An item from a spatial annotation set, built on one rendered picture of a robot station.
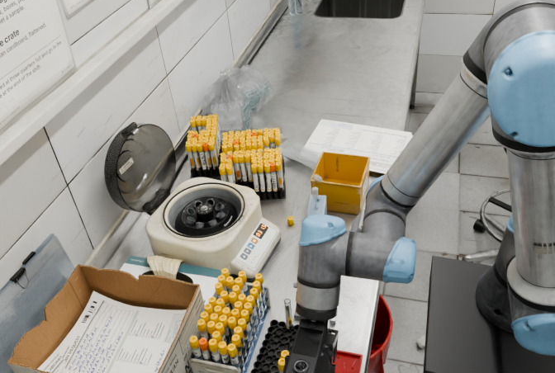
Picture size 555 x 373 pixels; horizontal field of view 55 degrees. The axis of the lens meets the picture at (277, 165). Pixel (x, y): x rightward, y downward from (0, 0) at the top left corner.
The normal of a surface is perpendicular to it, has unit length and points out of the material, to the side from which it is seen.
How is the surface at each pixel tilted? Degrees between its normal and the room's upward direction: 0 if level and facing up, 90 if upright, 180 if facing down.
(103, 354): 0
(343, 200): 90
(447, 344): 4
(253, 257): 25
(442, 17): 90
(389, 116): 0
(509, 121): 83
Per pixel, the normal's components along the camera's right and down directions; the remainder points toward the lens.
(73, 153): 0.96, 0.10
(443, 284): -0.02, -0.79
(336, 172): -0.31, 0.58
